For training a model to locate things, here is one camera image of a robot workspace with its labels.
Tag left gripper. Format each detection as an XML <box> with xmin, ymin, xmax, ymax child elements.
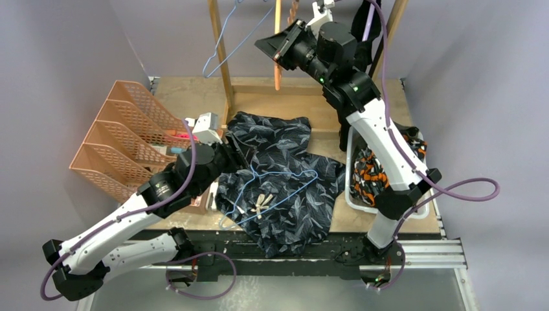
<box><xmin>194</xmin><ymin>132</ymin><xmax>256</xmax><ymax>197</ymax></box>

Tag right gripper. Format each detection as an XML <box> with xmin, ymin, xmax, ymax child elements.
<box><xmin>257</xmin><ymin>19</ymin><xmax>333</xmax><ymax>86</ymax></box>

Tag orange hanger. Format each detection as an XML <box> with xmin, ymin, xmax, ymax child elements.
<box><xmin>274</xmin><ymin>0</ymin><xmax>299</xmax><ymax>91</ymax></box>

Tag blue wire hanger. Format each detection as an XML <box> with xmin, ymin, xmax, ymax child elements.
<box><xmin>201</xmin><ymin>1</ymin><xmax>275</xmax><ymax>78</ymax></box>

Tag peach plastic file organizer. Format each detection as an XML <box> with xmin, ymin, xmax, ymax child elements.
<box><xmin>69</xmin><ymin>80</ymin><xmax>190</xmax><ymax>203</ymax></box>

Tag grey camouflage shorts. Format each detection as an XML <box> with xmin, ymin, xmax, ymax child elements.
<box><xmin>216</xmin><ymin>111</ymin><xmax>345</xmax><ymax>258</ymax></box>

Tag orange camouflage shorts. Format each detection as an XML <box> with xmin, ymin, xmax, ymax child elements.
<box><xmin>350</xmin><ymin>124</ymin><xmax>427</xmax><ymax>208</ymax></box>

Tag white stapler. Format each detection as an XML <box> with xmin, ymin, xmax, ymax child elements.
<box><xmin>205</xmin><ymin>182</ymin><xmax>219</xmax><ymax>211</ymax></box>

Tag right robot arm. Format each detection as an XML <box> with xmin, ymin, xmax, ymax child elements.
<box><xmin>254</xmin><ymin>19</ymin><xmax>442</xmax><ymax>264</ymax></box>

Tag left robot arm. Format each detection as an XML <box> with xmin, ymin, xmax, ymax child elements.
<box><xmin>42</xmin><ymin>113</ymin><xmax>249</xmax><ymax>301</ymax></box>

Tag purple hanger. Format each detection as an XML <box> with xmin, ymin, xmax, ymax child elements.
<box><xmin>362</xmin><ymin>1</ymin><xmax>378</xmax><ymax>43</ymax></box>

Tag pink highlighter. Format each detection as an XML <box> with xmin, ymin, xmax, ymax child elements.
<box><xmin>175</xmin><ymin>133</ymin><xmax>199</xmax><ymax>141</ymax></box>

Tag wooden clothes rack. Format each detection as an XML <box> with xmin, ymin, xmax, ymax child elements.
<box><xmin>207</xmin><ymin>1</ymin><xmax>412</xmax><ymax>140</ymax></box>

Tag black garment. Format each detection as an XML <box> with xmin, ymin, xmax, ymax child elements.
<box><xmin>339</xmin><ymin>0</ymin><xmax>385</xmax><ymax>152</ymax></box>

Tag white plastic basket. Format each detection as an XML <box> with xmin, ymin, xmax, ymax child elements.
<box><xmin>344</xmin><ymin>128</ymin><xmax>431</xmax><ymax>220</ymax></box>

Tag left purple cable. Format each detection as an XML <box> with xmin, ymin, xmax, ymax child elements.
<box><xmin>39</xmin><ymin>119</ymin><xmax>238</xmax><ymax>301</ymax></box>

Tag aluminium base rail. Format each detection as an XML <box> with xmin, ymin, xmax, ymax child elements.
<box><xmin>186</xmin><ymin>230</ymin><xmax>467</xmax><ymax>282</ymax></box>

